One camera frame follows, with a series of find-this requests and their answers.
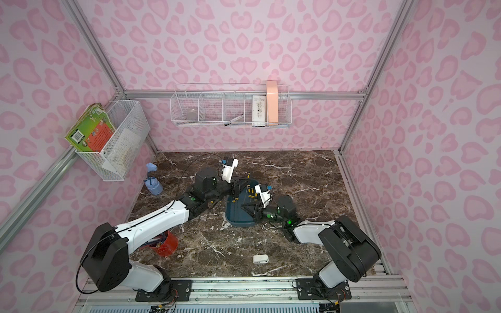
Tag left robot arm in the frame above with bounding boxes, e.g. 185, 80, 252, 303
80, 168, 249, 297

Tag white papers in basket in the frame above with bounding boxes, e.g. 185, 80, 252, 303
102, 129, 141, 176

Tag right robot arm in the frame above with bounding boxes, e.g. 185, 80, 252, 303
240, 195, 382, 289

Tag white wire wall basket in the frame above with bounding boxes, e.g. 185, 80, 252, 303
170, 83, 292, 128

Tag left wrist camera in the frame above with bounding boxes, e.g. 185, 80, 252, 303
221, 156, 239, 183

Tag white card in basket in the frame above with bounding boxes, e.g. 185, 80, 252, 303
252, 95, 267, 127

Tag pink box in basket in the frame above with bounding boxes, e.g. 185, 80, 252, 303
266, 80, 279, 125

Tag black marker in basket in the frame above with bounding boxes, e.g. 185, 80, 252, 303
224, 113, 245, 127

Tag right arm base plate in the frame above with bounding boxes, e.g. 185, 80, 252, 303
292, 279, 352, 303

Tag red pencil cup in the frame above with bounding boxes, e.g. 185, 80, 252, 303
151, 231, 179, 257

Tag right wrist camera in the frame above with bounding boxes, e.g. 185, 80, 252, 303
254, 184, 273, 209

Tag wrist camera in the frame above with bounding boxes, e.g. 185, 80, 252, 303
254, 184, 273, 209
221, 156, 239, 183

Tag white mesh side basket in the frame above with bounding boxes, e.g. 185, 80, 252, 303
76, 100, 150, 181

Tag green red booklet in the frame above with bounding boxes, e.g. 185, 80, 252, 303
65, 103, 116, 153

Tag teal plastic storage box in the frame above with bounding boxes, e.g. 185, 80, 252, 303
225, 179, 262, 228

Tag grey cup in basket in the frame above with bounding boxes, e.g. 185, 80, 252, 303
185, 108, 201, 121

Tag blue spray bottle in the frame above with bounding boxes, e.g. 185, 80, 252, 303
144, 162, 163, 196

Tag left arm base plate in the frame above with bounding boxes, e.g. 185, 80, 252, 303
135, 279, 193, 303

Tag small white eraser block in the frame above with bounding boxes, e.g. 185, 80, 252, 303
253, 254, 270, 264

